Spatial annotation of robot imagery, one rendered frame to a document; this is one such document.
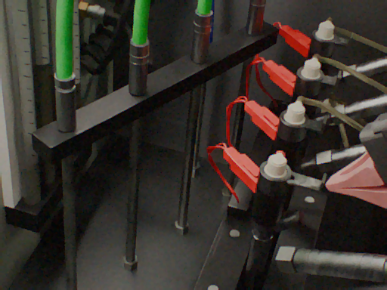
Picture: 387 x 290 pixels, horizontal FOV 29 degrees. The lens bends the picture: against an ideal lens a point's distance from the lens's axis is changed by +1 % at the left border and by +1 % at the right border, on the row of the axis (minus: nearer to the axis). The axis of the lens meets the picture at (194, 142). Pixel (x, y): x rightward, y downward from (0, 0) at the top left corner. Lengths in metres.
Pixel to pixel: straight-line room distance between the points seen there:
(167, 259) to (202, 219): 0.09
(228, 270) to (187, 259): 0.21
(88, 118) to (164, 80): 0.10
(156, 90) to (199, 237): 0.28
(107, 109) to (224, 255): 0.19
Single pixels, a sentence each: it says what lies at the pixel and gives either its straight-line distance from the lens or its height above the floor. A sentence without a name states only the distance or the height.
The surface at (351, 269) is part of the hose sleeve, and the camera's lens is 0.54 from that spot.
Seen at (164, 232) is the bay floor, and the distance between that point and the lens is 0.99.
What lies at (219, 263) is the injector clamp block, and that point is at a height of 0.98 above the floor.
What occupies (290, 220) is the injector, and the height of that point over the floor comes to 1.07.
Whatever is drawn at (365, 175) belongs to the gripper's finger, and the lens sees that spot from 0.60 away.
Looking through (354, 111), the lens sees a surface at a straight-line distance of 0.80.
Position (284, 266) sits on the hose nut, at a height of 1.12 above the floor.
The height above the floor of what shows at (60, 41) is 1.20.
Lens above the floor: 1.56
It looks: 40 degrees down
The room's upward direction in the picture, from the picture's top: 6 degrees clockwise
